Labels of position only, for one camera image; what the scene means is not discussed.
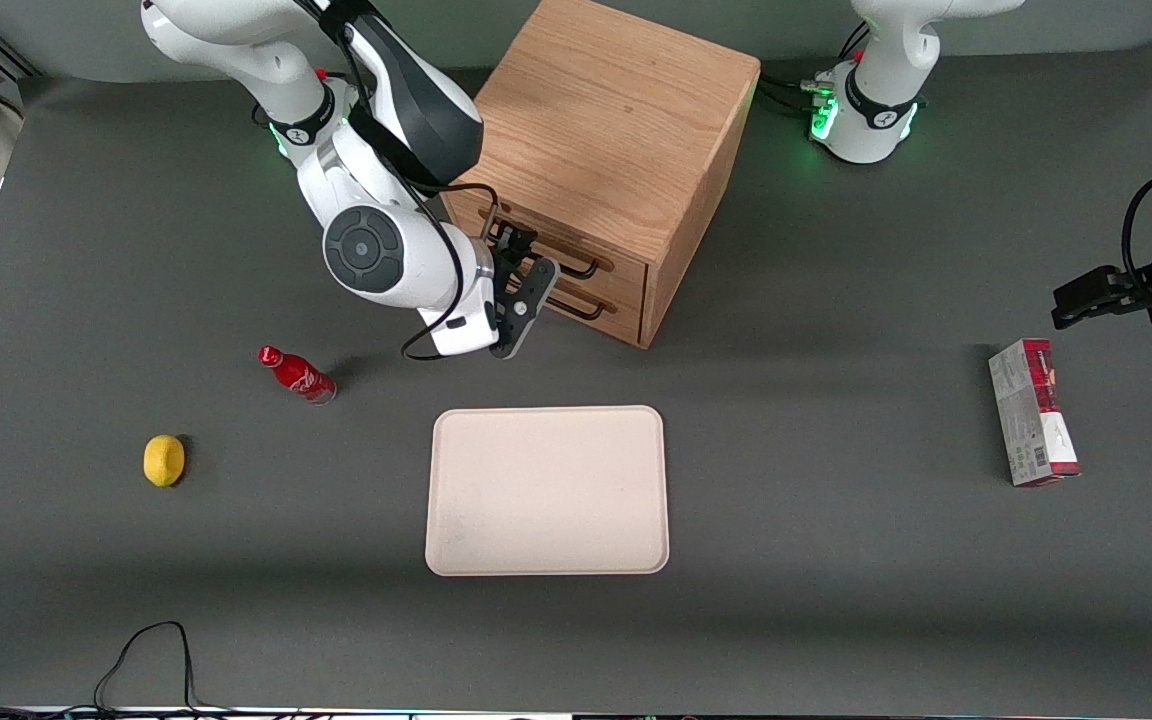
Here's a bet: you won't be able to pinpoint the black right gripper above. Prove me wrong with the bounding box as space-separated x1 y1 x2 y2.
487 224 562 360

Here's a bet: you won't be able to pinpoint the oak wooden drawer cabinet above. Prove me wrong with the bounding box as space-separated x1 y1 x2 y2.
441 0 762 350

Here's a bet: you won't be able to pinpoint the grey and red carton box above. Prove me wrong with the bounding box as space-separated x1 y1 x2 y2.
988 338 1082 488

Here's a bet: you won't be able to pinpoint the beige rectangular tray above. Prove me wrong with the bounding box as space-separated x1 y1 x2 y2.
425 405 670 577

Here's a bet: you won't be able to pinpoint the red cola bottle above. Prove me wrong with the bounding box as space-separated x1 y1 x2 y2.
257 345 338 405

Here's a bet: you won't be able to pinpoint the yellow lemon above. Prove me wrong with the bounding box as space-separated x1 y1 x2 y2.
143 435 186 488

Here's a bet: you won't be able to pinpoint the black cable along right arm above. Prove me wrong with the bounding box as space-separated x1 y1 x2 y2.
301 0 499 363

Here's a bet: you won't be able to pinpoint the black left arm base cables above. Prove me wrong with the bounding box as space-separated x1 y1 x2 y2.
756 20 872 119

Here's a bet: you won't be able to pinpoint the black cable on table edge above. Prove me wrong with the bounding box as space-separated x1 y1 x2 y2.
0 620 237 720

